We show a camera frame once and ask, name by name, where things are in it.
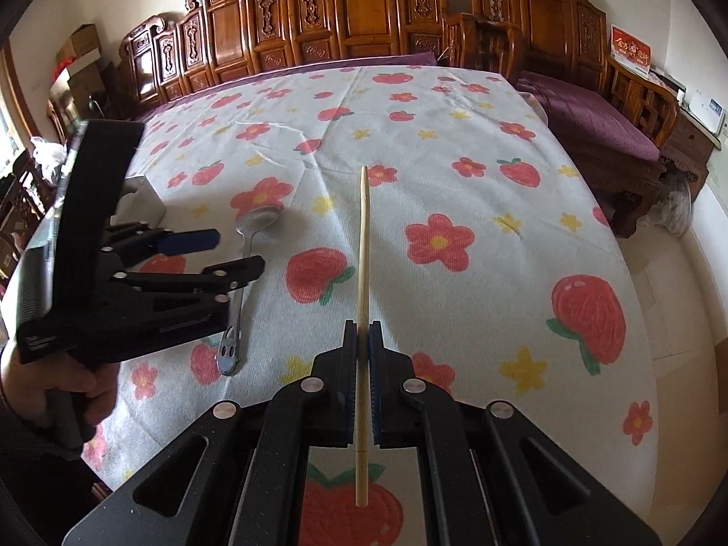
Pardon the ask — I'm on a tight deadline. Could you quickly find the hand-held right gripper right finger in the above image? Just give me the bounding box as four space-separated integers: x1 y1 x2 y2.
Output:
367 321 663 546

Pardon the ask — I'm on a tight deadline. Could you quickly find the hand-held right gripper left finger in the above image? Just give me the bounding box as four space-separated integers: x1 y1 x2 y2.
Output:
61 320 360 546

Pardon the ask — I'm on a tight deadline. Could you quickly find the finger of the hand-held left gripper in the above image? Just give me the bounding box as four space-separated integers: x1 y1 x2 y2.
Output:
94 255 266 362
101 224 222 265

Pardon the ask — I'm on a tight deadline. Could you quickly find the metal spoon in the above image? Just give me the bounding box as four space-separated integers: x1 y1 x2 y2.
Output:
215 207 283 377

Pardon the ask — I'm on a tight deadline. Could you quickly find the grey utensil box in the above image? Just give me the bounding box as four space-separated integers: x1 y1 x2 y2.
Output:
114 176 168 228

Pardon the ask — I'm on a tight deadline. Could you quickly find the wooden chopstick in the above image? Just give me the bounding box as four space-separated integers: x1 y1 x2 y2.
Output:
355 166 370 507

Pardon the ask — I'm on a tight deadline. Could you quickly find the person's left hand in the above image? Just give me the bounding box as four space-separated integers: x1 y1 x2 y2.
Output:
0 344 121 429

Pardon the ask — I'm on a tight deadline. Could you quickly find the dark wooden chair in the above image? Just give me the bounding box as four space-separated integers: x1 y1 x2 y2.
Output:
0 151 55 263

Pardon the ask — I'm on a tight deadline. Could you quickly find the white plastic bag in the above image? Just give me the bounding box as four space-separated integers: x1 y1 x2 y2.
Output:
28 136 69 186

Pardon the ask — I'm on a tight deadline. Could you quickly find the cardboard box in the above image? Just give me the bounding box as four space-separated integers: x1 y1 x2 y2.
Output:
48 62 109 120
57 24 103 66

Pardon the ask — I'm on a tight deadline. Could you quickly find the strawberry printed tablecloth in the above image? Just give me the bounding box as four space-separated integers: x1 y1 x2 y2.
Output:
85 64 655 546

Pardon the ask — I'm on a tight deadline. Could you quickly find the carved wooden sofa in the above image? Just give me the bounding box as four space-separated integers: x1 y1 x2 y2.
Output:
116 0 473 106

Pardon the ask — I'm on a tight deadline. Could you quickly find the purple armchair cushion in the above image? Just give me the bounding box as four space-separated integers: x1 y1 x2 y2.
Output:
515 71 663 163

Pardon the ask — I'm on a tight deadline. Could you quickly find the grey plastic bag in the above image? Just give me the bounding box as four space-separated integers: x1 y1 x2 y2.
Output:
654 173 695 237

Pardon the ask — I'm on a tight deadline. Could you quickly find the wooden side cabinet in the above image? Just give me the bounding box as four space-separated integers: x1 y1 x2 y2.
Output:
662 105 718 183

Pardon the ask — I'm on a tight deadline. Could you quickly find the carved wooden armchair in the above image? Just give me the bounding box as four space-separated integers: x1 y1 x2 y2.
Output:
444 0 680 240

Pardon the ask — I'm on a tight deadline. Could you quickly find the red calendar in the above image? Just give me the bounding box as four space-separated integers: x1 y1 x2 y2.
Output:
610 24 652 69

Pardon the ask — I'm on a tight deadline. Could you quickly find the white box device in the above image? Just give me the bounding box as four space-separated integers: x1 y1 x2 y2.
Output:
679 88 728 137

